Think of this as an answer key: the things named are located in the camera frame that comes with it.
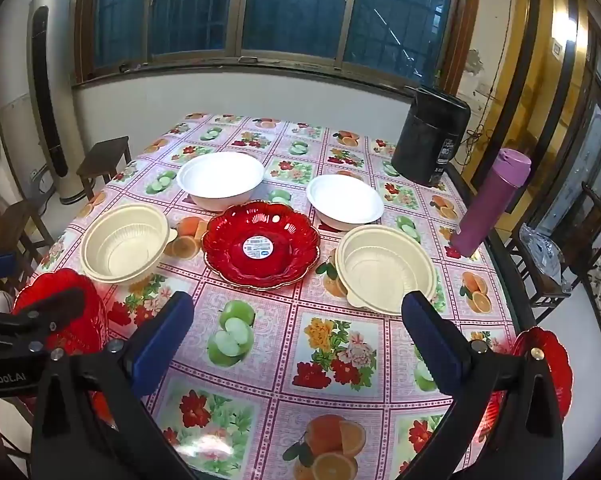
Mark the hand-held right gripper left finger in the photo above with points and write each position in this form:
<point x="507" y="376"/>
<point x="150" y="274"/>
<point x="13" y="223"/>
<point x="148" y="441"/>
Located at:
<point x="158" y="345"/>

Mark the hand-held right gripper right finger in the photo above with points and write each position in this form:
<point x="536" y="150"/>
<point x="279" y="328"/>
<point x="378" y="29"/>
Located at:
<point x="433" y="345"/>

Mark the red scalloped plate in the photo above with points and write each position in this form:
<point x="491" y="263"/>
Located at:
<point x="88" y="325"/>
<point x="555" y="375"/>

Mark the cream plastic bowl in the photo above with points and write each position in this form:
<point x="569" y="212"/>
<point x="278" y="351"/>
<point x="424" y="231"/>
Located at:
<point x="125" y="245"/>
<point x="385" y="270"/>

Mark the red plate with round sticker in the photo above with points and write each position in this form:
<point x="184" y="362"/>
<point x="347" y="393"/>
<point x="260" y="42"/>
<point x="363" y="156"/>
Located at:
<point x="240" y="230"/>

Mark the small white foam bowl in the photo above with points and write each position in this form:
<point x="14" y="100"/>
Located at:
<point x="345" y="200"/>

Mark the large white foam bowl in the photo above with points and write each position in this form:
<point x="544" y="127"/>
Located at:
<point x="220" y="175"/>

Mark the worn wooden stool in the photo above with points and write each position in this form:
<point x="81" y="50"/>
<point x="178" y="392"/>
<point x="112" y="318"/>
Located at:
<point x="10" y="230"/>

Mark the fruit and flower printed tablecloth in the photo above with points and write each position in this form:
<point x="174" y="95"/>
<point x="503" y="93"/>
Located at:
<point x="280" y="310"/>

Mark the clear plastic bag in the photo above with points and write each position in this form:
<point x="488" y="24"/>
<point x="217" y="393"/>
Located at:
<point x="542" y="252"/>

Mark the purple thermos bottle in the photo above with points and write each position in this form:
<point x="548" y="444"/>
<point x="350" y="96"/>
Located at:
<point x="490" y="200"/>

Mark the dark wooden stool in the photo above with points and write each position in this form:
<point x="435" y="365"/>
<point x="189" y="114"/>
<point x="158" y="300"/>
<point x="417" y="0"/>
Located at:
<point x="105" y="155"/>

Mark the standing air conditioner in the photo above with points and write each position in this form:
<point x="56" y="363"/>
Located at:
<point x="55" y="110"/>

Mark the dark wooden chair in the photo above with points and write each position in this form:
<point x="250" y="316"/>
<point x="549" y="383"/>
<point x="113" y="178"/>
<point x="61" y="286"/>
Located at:
<point x="580" y="240"/>

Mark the wooden framed window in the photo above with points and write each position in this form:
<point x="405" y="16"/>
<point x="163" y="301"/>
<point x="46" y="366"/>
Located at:
<point x="290" y="10"/>

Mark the wall switch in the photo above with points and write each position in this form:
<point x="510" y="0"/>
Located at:
<point x="557" y="48"/>

